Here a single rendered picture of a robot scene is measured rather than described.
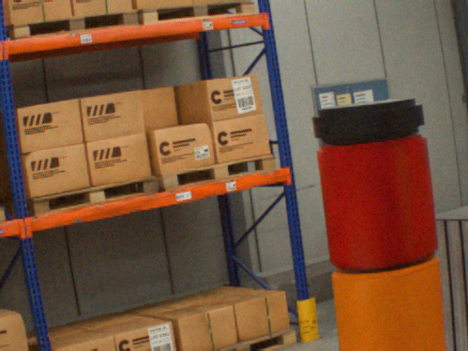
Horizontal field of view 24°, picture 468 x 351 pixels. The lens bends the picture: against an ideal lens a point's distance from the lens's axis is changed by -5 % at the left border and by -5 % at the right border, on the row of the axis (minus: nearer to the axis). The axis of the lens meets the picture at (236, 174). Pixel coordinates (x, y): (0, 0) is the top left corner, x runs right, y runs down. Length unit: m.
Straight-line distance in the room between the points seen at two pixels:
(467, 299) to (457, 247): 0.12
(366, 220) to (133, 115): 8.90
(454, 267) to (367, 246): 1.92
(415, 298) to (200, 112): 9.45
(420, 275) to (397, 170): 0.05
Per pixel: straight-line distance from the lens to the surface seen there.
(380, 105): 0.47
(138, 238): 10.89
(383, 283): 0.48
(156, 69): 11.07
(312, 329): 10.37
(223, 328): 9.92
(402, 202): 0.48
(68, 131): 9.04
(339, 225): 0.48
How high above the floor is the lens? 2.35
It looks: 4 degrees down
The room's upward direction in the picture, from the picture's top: 8 degrees counter-clockwise
